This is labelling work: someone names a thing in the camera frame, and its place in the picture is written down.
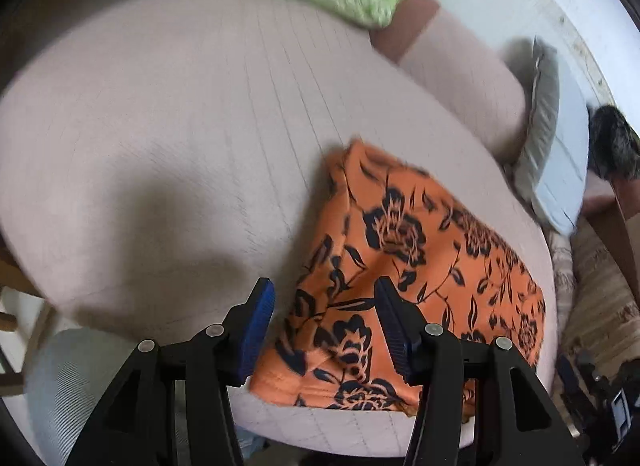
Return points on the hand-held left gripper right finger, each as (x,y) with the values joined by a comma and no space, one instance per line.
(392,331)

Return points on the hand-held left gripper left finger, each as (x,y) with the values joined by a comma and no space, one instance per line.
(257,331)

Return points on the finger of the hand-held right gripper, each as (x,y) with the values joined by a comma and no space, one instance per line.
(566,376)

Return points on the orange floral long-sleeved shirt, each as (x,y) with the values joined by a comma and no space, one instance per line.
(410,236)

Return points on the striped floral sofa cushion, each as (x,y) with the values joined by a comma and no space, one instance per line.
(605,306)

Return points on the brown cardboard box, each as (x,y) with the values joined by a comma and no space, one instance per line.
(620,216)

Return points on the grey-blue pillow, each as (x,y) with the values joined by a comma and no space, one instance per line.
(560,155)

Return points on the black fur garment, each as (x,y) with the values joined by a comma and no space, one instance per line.
(615,140)

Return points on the wooden chair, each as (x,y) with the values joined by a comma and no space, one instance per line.
(12,318)

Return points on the pink bolster pillow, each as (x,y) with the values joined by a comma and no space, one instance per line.
(465,80)

